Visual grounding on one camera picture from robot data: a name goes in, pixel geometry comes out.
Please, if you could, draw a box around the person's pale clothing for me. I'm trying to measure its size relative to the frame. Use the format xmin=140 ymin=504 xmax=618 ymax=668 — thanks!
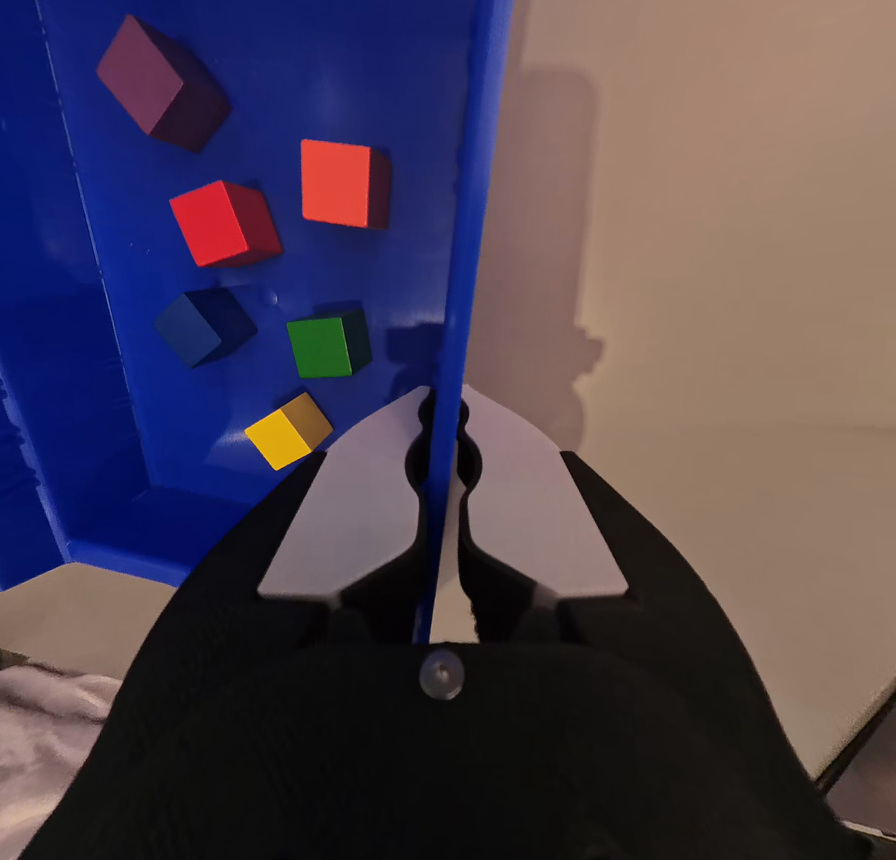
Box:
xmin=0 ymin=652 xmax=125 ymax=848

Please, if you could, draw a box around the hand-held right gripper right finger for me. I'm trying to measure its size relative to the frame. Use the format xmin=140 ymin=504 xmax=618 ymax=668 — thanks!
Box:
xmin=455 ymin=384 xmax=629 ymax=643

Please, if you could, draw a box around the green wooden cube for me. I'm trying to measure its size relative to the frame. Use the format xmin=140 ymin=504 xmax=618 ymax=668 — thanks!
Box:
xmin=285 ymin=306 xmax=374 ymax=380

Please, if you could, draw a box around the orange wooden cube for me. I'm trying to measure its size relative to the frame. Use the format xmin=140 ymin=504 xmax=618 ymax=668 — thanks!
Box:
xmin=299 ymin=138 xmax=393 ymax=231

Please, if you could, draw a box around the yellow wooden cube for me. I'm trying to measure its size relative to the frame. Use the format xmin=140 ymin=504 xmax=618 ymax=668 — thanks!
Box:
xmin=244 ymin=392 xmax=335 ymax=472

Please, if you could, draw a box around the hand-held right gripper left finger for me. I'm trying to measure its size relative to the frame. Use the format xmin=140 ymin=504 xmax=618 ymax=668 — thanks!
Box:
xmin=258 ymin=386 xmax=435 ymax=643

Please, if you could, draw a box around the purple wooden cube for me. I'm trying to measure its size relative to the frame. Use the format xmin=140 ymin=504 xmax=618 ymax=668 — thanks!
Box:
xmin=96 ymin=14 xmax=234 ymax=154

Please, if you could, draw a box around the red wooden cube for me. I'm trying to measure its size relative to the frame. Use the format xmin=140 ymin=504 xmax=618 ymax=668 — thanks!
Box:
xmin=168 ymin=179 xmax=285 ymax=270

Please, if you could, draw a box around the blue wooden cube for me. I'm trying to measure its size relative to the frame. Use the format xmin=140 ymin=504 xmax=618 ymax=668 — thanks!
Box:
xmin=153 ymin=287 xmax=259 ymax=370

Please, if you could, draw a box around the blue plastic bin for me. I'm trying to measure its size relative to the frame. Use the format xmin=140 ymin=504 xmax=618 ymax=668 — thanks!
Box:
xmin=0 ymin=0 xmax=521 ymax=645

